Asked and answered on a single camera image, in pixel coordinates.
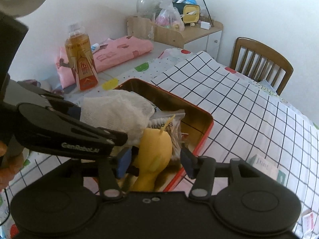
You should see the small wooden side cabinet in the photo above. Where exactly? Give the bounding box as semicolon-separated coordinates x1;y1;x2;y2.
183;20;223;61

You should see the light blue seat cushion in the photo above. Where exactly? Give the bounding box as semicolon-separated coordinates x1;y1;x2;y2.
251;78;283;95

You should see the cotton swab bag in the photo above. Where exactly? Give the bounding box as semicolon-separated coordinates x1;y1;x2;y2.
147;109;187;160

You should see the plastic bag of pink items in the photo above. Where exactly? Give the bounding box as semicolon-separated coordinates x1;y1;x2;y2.
155;0;185;31

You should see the yellow plush toy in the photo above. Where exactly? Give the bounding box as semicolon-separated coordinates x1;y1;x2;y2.
130;115;176;193

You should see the pink printed cloth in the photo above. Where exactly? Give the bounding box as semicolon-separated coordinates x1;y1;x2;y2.
55;36;154;89

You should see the white flat box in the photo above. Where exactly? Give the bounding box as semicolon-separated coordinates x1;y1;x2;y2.
249;154;287;186

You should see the thin dark stick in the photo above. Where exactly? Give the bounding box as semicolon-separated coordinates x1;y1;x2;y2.
201;0;215;27

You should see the white gauze cloth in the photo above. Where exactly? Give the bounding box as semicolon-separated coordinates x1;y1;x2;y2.
80;90;155;145

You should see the person's left hand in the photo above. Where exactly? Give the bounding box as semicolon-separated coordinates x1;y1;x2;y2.
0;141;25;190

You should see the wooden chair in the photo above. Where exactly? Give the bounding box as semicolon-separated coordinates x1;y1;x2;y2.
229;37;294;95

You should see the yellow tissue box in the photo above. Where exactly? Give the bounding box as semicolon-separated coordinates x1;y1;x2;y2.
183;4;200;27

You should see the checked white tablecloth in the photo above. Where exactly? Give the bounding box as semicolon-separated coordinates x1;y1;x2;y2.
5;51;319;239

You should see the clear glass bowl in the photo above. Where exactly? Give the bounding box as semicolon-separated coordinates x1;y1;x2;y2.
137;0;160;18

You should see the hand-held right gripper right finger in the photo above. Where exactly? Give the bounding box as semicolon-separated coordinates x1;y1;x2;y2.
180;143;260;201

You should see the red white small packet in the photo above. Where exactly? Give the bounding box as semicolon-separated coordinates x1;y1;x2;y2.
301;210;315;232

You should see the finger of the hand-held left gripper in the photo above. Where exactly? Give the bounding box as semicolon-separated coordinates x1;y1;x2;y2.
47;102;83;120
17;80;66;101

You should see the orange drink bottle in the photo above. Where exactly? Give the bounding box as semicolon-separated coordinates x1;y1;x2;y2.
64;23;99;91

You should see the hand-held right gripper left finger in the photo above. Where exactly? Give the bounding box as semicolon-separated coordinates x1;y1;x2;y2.
67;147;140;201

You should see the red metal tin box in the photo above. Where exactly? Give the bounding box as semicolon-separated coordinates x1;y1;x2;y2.
112;78;215;193

